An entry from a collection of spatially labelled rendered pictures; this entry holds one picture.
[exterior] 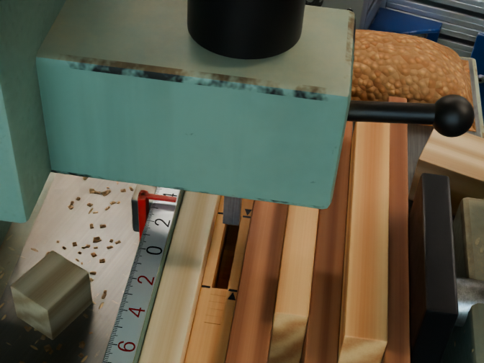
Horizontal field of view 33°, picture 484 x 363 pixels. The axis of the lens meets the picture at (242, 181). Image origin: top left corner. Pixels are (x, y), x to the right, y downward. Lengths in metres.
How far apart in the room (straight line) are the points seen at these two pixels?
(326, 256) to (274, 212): 0.04
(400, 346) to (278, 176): 0.10
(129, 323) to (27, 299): 0.18
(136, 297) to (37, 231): 0.26
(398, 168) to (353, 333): 0.13
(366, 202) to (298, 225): 0.04
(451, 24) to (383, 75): 0.56
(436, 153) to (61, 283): 0.26
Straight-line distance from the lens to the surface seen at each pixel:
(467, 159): 0.54
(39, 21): 0.36
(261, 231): 0.45
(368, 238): 0.42
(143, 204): 0.45
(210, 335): 0.41
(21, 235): 0.66
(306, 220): 0.45
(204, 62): 0.35
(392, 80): 0.60
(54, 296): 0.57
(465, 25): 1.15
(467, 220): 0.46
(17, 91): 0.35
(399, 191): 0.46
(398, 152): 0.49
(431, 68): 0.62
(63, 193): 0.68
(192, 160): 0.38
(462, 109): 0.39
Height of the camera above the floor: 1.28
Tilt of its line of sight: 44 degrees down
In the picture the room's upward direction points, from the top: 4 degrees clockwise
